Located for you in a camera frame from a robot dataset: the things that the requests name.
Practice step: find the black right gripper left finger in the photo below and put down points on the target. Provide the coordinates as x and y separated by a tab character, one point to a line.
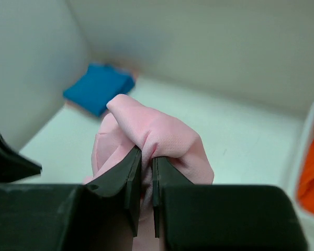
122	183

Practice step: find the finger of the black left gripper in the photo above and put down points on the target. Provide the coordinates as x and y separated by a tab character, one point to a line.
13	166

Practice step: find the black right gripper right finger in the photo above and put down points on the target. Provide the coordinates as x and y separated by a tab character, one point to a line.
171	205

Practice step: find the pink t shirt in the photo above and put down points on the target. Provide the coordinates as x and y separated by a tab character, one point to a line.
128	124

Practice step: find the folded salmon t shirt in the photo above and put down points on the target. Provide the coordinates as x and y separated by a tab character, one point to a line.
132	74

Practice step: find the folded blue t shirt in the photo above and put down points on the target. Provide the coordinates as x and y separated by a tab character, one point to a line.
99	87

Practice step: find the white plastic basket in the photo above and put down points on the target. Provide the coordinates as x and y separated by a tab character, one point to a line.
306	138

